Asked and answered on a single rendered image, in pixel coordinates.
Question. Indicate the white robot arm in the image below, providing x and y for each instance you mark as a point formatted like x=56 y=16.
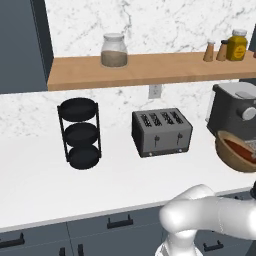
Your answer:
x=206 y=213

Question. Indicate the brown wooden bowl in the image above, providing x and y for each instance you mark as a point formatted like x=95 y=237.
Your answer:
x=235 y=153

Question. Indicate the dark blue cabinet door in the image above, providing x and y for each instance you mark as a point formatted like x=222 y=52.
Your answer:
x=40 y=250
x=116 y=241

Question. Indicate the dark blue tall cabinet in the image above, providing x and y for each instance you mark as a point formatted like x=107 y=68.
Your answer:
x=23 y=43

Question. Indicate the grey four-slot toaster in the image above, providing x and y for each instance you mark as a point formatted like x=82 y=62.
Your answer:
x=161 y=133

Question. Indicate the black three-tier stand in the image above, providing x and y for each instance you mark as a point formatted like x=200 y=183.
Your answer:
x=80 y=133

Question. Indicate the glass jar with lid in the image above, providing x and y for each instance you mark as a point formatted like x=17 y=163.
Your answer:
x=114 y=50

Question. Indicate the dark grey coffee machine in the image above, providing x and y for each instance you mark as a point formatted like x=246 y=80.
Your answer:
x=233 y=111

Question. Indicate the wooden shaker with white cap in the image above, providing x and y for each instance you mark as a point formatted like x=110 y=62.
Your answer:
x=209 y=51

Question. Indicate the wooden shaker with dark cap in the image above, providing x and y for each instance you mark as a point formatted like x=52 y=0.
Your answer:
x=222 y=51

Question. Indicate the yellow jar with white lid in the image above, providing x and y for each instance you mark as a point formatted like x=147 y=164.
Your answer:
x=237 y=45

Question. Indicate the white wall socket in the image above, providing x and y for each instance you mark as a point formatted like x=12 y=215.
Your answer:
x=155 y=91

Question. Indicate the wooden wall shelf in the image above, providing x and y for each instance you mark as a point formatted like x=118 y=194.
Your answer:
x=150 y=70

